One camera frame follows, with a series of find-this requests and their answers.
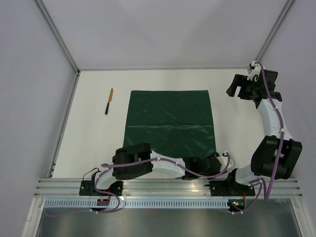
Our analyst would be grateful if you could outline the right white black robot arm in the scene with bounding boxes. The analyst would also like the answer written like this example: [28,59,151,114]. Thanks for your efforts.
[225,70,303,195]

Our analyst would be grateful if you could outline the aluminium rail beam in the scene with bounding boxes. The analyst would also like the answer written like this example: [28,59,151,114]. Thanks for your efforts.
[34,178,303,199]

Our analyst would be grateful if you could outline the right aluminium frame post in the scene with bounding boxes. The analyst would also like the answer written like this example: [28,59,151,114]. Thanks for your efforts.
[255,0,296,61]

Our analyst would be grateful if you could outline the left aluminium frame post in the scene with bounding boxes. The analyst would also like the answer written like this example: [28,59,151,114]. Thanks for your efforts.
[33,0,80,75]

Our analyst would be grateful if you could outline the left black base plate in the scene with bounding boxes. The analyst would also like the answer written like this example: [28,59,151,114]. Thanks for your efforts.
[79,180,123,197]

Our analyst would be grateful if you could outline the white slotted cable duct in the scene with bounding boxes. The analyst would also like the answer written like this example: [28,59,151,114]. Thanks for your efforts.
[44,198,229,209]

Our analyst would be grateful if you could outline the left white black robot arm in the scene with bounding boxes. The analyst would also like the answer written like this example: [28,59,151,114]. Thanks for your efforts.
[90,143,227,196]

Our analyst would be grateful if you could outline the aluminium frame post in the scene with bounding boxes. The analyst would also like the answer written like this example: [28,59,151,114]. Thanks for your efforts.
[33,0,80,75]
[255,0,296,61]

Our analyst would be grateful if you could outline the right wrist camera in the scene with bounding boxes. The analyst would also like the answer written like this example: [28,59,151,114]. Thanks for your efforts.
[247,61,262,81]

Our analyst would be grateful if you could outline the dark green cloth napkin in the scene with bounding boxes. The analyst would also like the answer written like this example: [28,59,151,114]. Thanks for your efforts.
[123,90,217,159]

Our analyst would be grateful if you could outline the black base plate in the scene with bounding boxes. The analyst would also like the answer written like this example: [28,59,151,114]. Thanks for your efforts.
[79,180,123,197]
[206,180,255,197]

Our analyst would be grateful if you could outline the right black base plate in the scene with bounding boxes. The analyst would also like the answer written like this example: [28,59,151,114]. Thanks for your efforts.
[206,180,255,197]

